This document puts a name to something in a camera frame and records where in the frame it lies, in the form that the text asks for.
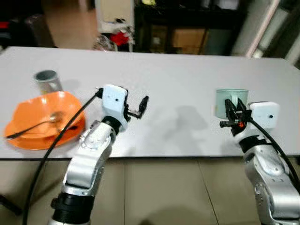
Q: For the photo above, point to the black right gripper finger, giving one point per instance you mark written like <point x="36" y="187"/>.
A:
<point x="229" y="110"/>
<point x="241" y="108"/>

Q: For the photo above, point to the pale green mug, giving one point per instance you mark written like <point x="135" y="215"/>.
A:
<point x="221" y="103"/>

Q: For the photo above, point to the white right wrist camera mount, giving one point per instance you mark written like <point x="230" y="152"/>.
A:
<point x="265" y="115"/>

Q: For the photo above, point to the grey mug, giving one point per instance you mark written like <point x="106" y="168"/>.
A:
<point x="47" y="82"/>

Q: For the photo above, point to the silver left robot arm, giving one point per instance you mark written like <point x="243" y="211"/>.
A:
<point x="89" y="164"/>

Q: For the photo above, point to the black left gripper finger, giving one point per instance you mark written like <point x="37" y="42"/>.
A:
<point x="125" y="89"/>
<point x="144" y="106"/>

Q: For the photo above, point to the white chair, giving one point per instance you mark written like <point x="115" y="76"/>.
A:
<point x="115" y="11"/>

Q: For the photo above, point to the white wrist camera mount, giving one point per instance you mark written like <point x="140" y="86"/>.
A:
<point x="265" y="115"/>
<point x="115" y="101"/>

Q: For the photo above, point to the red cloth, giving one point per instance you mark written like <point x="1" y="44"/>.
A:
<point x="119" y="37"/>

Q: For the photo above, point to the white slanted pole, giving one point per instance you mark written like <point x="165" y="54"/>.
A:
<point x="262" y="28"/>

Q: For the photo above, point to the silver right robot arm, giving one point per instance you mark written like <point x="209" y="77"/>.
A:
<point x="272" y="178"/>

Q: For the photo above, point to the black shelf unit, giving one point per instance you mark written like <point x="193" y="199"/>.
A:
<point x="187" y="16"/>

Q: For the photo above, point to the brown cardboard box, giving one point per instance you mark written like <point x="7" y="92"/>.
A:
<point x="187" y="41"/>

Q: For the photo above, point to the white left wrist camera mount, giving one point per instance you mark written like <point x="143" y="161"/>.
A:
<point x="115" y="101"/>

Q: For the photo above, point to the orange plastic bowl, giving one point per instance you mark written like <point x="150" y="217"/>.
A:
<point x="33" y="108"/>

